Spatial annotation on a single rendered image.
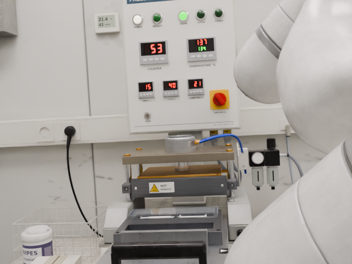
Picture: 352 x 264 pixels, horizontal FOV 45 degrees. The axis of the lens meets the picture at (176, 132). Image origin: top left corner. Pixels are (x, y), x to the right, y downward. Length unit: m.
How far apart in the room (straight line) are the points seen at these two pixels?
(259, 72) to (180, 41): 0.68
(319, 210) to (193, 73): 1.01
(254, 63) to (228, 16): 0.67
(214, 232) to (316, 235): 0.56
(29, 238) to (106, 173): 0.47
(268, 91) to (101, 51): 1.11
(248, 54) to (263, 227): 0.36
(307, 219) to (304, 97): 0.15
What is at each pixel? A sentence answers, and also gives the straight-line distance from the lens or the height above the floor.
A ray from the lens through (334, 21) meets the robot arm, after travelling 0.47.
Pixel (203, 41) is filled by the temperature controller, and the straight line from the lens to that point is 1.23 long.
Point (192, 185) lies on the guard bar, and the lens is 1.00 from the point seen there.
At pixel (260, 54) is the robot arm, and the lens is 0.58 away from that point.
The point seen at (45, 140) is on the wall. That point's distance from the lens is 1.64.
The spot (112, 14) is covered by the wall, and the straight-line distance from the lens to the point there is 1.62.
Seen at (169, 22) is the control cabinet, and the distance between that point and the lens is 1.25.
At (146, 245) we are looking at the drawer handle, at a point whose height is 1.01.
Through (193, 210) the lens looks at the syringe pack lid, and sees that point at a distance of 0.90.
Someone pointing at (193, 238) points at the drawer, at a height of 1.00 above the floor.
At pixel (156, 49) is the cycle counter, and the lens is 1.24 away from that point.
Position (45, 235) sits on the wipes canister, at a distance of 1.28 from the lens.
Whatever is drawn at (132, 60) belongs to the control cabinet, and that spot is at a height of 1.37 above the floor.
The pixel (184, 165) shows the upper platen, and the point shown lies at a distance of 1.09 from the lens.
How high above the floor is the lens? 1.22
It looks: 3 degrees down
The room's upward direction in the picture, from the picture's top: 3 degrees counter-clockwise
